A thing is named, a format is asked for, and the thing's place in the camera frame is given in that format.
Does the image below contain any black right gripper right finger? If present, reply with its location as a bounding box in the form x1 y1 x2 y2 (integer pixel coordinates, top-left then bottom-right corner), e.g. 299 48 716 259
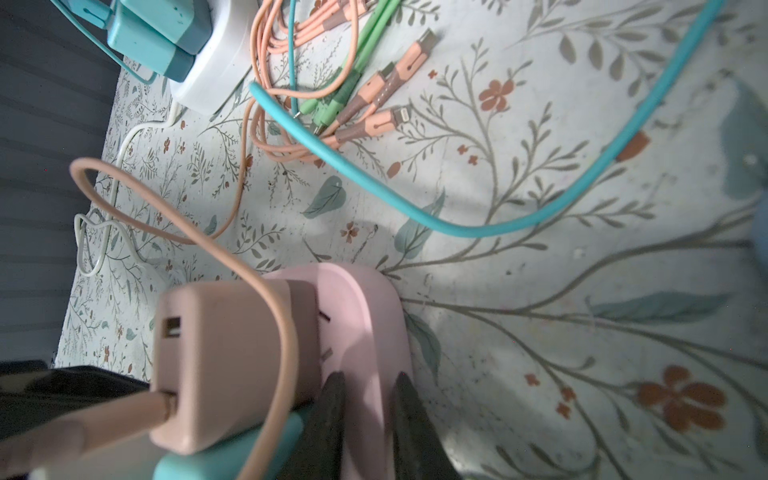
392 372 462 480

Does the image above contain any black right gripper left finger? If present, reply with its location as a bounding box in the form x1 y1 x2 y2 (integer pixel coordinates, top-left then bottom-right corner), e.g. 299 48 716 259
277 371 346 480

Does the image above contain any pink power strip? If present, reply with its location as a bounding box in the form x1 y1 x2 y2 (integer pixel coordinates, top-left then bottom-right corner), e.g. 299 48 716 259
267 262 413 479

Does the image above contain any pink USB charger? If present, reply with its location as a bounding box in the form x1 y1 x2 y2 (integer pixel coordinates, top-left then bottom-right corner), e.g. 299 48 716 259
149 278 322 456

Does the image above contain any teal USB charger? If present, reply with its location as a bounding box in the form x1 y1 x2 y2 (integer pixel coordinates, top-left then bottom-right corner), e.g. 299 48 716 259
153 403 314 480

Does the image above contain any white power adapter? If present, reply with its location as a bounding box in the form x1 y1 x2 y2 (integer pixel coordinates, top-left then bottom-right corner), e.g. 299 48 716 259
73 100 181 277

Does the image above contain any white power strip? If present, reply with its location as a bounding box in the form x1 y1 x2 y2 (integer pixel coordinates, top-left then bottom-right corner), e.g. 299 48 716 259
170 0 259 115

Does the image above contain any teal charger on white strip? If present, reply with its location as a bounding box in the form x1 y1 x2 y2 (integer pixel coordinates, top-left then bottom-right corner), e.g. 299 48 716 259
52 1 194 85

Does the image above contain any teal charging cable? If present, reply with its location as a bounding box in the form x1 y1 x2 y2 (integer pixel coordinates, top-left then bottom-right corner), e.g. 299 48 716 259
248 0 727 239

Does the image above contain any pink charging cable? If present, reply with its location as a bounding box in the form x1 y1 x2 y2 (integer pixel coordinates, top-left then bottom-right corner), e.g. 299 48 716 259
0 98 301 480

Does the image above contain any green cable bundle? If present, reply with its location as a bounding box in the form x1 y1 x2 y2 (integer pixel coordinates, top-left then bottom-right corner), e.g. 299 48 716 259
298 0 403 134

